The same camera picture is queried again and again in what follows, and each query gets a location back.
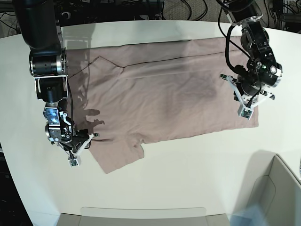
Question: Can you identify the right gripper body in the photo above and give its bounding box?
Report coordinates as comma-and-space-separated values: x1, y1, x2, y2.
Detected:
60, 129, 99, 160

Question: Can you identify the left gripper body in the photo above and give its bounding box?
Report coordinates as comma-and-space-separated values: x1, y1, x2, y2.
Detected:
220, 74, 275, 106

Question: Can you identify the pink T-shirt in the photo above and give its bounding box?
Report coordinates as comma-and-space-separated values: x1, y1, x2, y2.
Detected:
67, 38, 259, 174

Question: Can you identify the grey bin front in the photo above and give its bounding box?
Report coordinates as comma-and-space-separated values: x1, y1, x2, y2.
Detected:
57, 207, 230, 226

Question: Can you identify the grey bin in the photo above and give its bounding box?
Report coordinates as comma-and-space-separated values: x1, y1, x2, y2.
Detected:
247, 155, 301, 226
57, 207, 230, 226

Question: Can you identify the grey bin right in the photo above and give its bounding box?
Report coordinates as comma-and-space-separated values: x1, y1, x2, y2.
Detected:
247, 155, 301, 226

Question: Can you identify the blue cloth in bin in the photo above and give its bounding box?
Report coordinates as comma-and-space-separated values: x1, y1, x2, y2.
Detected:
228, 204, 269, 226

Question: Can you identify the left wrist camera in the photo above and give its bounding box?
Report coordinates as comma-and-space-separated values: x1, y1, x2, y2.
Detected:
238, 104, 254, 120

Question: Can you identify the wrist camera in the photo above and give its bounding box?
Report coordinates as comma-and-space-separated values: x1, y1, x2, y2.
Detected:
68, 158, 81, 167
238, 104, 254, 120

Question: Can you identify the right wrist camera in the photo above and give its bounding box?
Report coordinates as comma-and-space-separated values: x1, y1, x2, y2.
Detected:
68, 158, 81, 167

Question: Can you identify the thick black cable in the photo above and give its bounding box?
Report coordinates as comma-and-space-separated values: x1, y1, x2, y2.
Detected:
217, 7, 252, 76

